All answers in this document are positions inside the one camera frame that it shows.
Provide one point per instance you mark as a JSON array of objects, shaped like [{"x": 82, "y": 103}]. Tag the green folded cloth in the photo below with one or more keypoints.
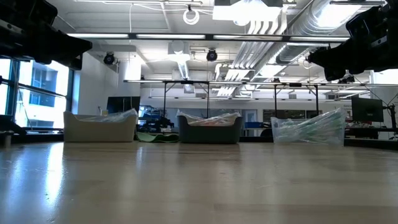
[{"x": 155, "y": 137}]

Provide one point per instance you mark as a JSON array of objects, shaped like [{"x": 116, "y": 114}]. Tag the black curved object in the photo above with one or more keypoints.
[{"x": 11, "y": 124}]

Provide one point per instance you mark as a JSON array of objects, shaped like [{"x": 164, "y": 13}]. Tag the orange toothbrush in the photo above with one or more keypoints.
[{"x": 217, "y": 119}]

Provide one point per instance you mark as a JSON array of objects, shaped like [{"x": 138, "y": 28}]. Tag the blue crate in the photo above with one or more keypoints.
[{"x": 253, "y": 125}]

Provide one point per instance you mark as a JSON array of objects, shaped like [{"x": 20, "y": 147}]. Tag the black monitor stand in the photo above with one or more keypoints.
[{"x": 393, "y": 118}]

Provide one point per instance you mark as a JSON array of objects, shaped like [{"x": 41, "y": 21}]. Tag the green toothbrush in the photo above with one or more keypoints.
[
  {"x": 298, "y": 133},
  {"x": 311, "y": 127}
]

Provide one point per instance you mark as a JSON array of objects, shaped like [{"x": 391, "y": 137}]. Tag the black metal rig frame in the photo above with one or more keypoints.
[
  {"x": 295, "y": 84},
  {"x": 186, "y": 82}
]

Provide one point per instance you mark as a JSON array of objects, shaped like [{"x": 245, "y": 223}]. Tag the silver ventilation duct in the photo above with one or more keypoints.
[{"x": 311, "y": 25}]

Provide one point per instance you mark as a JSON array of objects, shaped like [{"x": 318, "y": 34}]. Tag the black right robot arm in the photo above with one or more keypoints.
[{"x": 394, "y": 12}]

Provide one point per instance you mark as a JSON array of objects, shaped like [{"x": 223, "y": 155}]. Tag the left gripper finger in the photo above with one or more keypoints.
[
  {"x": 76, "y": 63},
  {"x": 71, "y": 46}
]

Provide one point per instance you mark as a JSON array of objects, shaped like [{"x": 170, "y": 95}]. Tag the window with dark frame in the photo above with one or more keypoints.
[{"x": 40, "y": 109}]

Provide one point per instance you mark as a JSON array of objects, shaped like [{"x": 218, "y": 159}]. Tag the dark office desk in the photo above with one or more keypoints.
[{"x": 373, "y": 132}]

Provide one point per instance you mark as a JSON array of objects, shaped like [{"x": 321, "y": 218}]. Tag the black overhead frame beam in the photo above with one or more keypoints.
[{"x": 210, "y": 37}]

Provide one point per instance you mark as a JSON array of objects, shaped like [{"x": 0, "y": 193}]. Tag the translucent white plastic bin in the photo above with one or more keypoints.
[{"x": 99, "y": 130}]

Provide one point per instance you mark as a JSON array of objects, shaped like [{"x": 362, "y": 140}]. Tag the black overhead camera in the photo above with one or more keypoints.
[{"x": 211, "y": 55}]

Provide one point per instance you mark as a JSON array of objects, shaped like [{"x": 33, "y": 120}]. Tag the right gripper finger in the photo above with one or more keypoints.
[
  {"x": 335, "y": 74},
  {"x": 332, "y": 57}
]

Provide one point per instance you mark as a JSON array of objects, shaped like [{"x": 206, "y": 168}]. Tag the clear plastic bin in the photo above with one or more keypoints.
[{"x": 335, "y": 137}]

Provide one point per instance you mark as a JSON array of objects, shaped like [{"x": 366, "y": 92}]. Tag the small black camera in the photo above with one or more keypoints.
[
  {"x": 349, "y": 80},
  {"x": 109, "y": 58}
]

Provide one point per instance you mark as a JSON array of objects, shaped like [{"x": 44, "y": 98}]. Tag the black monitor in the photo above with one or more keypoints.
[
  {"x": 122, "y": 105},
  {"x": 367, "y": 109}
]

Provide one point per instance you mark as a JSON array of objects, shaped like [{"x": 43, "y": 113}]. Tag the blue equipment pile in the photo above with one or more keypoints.
[{"x": 150, "y": 112}]

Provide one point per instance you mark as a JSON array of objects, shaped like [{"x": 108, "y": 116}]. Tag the teal plastic bin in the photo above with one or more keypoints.
[{"x": 211, "y": 133}]

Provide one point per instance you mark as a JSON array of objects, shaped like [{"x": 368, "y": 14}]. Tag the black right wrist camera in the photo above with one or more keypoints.
[{"x": 367, "y": 25}]

